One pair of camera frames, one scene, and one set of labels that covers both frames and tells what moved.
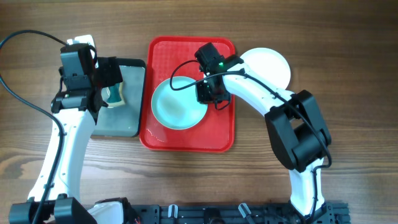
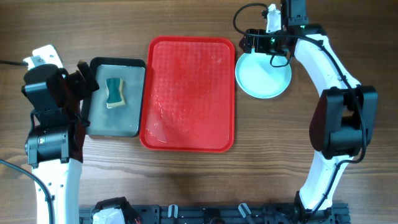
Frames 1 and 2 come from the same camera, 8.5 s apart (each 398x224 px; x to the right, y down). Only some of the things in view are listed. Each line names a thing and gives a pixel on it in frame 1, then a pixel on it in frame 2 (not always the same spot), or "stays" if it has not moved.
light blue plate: [175, 105] -> [257, 77]
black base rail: [333, 213] stays
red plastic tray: [164, 57] stays
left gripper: [111, 71] -> [84, 81]
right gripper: [203, 98] -> [259, 35]
